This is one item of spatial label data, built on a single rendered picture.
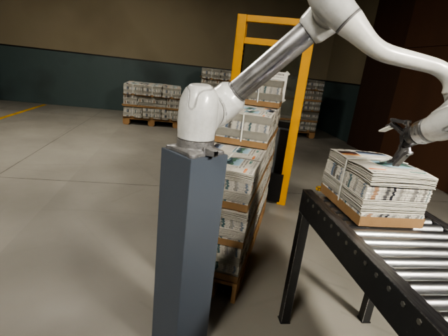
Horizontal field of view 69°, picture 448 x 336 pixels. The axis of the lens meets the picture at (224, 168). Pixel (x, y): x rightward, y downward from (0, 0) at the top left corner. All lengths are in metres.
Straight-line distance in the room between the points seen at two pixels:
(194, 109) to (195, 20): 7.52
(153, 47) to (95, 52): 1.40
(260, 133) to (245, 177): 0.60
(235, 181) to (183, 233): 0.51
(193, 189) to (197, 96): 0.36
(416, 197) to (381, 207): 0.15
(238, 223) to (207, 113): 0.77
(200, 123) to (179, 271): 0.64
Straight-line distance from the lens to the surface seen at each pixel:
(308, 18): 1.38
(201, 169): 1.28
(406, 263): 1.28
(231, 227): 1.85
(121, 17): 8.83
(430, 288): 1.19
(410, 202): 1.49
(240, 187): 1.74
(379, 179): 1.36
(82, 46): 8.98
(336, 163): 1.59
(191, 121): 1.26
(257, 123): 2.24
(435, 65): 1.34
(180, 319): 1.62
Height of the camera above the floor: 1.35
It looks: 17 degrees down
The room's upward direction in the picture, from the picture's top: 6 degrees clockwise
